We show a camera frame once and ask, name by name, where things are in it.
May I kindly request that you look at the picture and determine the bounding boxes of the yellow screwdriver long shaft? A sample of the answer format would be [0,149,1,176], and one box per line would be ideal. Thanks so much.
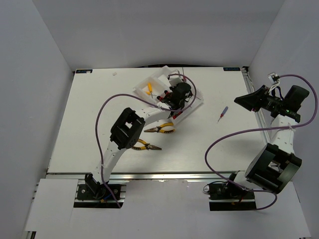
[148,83,154,99]

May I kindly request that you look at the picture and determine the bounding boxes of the yellow pliers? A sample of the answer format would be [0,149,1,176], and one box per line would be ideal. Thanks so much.
[132,139,162,151]
[144,122,175,134]

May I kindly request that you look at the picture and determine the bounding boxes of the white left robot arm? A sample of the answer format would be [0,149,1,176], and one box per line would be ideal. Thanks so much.
[85,82,197,199]

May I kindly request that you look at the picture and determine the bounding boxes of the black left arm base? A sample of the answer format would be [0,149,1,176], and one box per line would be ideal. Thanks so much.
[73,182,126,209]

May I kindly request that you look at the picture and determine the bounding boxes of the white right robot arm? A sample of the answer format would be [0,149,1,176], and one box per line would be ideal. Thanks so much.
[234,85,309,194]

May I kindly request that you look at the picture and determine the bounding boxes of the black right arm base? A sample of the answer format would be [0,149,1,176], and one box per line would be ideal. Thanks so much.
[203,181,257,212]

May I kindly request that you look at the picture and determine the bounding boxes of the white compartment organizer tray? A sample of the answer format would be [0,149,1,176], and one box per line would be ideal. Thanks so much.
[134,66,204,125]

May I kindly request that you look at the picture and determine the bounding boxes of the blue label right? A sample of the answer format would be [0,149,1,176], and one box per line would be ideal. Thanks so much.
[223,67,241,71]

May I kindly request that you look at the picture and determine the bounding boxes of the blue label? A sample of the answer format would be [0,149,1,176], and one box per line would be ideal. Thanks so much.
[75,69,93,74]
[223,67,241,71]

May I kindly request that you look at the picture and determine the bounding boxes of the blue label left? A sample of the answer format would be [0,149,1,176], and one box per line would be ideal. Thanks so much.
[75,69,93,74]

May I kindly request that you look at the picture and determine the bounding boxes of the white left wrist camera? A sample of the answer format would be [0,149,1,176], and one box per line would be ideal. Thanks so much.
[168,75,183,87]

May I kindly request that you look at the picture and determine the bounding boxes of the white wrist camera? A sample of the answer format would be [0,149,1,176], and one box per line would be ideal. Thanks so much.
[268,72,280,86]
[168,75,183,87]

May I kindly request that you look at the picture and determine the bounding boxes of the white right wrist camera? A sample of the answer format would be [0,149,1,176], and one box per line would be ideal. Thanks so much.
[268,72,280,86]

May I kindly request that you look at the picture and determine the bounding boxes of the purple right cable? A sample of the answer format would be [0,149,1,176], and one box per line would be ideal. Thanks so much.
[204,74,319,211]

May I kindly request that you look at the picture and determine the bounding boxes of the aluminium rail front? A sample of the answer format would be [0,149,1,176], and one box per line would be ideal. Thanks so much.
[46,170,240,182]

